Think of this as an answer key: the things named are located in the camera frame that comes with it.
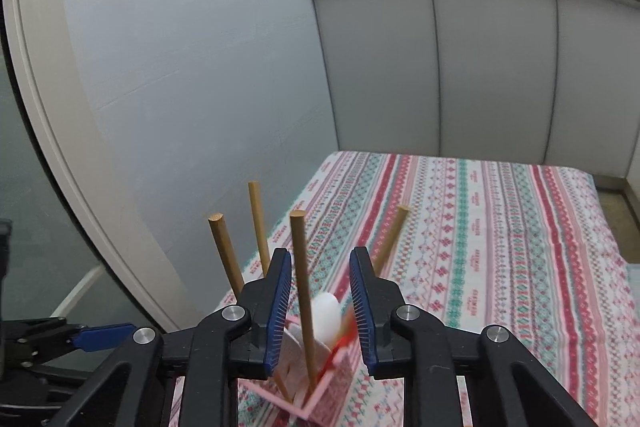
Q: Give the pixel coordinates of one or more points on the white door frame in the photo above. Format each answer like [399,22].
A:
[70,157]

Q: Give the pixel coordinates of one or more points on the pink perforated plastic basket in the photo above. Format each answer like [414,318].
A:
[335,399]

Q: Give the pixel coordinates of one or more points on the wooden chopstick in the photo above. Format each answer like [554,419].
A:
[302,282]
[392,234]
[225,252]
[259,227]

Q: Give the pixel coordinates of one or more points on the large white rice spoon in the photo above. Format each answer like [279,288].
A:
[325,317]

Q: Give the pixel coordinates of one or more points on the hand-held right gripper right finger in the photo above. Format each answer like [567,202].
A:
[362,307]

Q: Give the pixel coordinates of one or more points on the white plastic spoon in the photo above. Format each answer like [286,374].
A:
[300,341]

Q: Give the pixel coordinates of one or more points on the red plastic spoon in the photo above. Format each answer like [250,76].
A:
[345,347]

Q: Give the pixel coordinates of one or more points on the patterned red green tablecloth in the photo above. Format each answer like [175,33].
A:
[475,257]

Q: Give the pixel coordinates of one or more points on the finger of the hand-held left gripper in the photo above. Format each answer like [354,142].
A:
[100,338]

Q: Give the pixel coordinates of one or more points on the grey kitchen cabinet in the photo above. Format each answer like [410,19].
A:
[490,72]

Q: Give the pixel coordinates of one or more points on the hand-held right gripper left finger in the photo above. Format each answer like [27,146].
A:
[277,307]

